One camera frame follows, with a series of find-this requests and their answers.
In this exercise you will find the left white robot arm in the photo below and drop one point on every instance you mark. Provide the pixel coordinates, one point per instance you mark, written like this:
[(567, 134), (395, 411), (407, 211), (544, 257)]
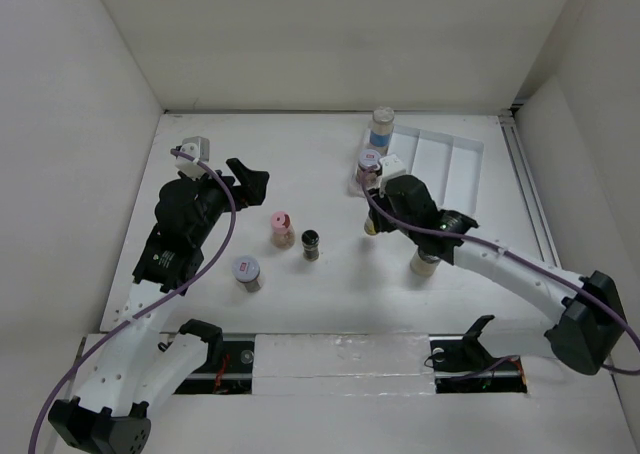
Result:
[(135, 373)]

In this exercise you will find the tall jar silver lid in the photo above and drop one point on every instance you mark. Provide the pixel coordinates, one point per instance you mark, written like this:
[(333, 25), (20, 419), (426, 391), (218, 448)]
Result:
[(381, 129)]

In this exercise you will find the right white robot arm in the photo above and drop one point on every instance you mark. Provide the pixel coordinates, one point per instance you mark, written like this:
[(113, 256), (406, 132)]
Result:
[(584, 318)]

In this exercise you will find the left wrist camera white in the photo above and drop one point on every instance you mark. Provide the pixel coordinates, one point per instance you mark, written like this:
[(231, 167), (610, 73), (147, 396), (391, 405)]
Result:
[(188, 154)]

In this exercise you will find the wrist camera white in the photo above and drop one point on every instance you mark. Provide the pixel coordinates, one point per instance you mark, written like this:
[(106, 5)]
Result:
[(188, 154), (391, 167)]

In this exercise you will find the pink lid spice bottle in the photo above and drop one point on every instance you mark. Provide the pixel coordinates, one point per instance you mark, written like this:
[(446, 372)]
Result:
[(283, 235)]

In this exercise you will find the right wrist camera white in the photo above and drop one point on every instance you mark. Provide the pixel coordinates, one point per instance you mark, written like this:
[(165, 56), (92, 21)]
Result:
[(391, 167)]

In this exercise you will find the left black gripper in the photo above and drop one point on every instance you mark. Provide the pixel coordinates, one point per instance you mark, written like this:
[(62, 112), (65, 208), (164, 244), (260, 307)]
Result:
[(250, 190)]

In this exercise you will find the jar black lid beige contents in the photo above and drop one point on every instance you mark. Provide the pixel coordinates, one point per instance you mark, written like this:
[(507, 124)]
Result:
[(424, 264)]

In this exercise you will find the dark jar white lid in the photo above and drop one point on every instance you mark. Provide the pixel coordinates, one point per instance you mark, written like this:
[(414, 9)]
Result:
[(247, 272)]

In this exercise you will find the small black pepper grinder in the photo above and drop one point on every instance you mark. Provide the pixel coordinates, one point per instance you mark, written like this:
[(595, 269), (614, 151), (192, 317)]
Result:
[(310, 242)]

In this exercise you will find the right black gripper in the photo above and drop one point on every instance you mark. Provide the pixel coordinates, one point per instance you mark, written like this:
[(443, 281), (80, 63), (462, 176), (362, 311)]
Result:
[(380, 225)]

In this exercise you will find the white divided tray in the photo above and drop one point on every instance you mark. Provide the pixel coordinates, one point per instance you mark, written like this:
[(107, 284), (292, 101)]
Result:
[(449, 165)]

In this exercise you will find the yellow bottle cork cap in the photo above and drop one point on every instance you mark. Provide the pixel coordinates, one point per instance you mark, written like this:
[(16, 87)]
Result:
[(372, 226)]

